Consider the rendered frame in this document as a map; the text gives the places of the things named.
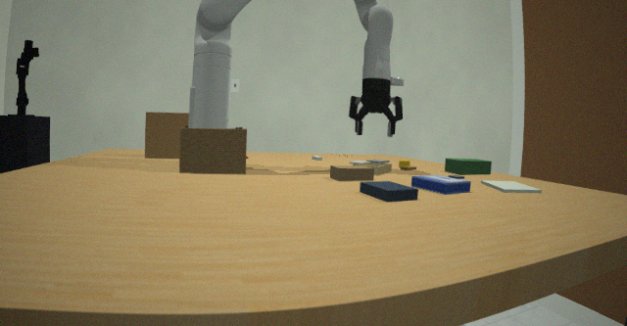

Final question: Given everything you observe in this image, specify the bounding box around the blue flat box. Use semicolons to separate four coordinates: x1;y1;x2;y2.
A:
411;175;471;195

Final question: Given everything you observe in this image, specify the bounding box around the green rectangular box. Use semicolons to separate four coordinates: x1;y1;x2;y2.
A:
445;159;492;175

